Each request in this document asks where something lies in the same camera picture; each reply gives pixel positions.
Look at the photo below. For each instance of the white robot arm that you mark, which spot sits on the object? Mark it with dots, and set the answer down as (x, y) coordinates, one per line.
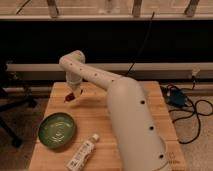
(140, 146)

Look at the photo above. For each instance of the blue power adapter box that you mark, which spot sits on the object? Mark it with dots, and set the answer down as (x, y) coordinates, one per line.
(177, 98)

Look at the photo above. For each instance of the white plastic bottle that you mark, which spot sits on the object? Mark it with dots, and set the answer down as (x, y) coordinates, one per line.
(81, 156)

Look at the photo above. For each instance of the green ceramic bowl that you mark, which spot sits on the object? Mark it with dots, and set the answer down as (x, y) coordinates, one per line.
(57, 130)

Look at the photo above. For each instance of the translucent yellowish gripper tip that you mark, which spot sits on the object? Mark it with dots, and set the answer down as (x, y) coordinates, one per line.
(76, 93)

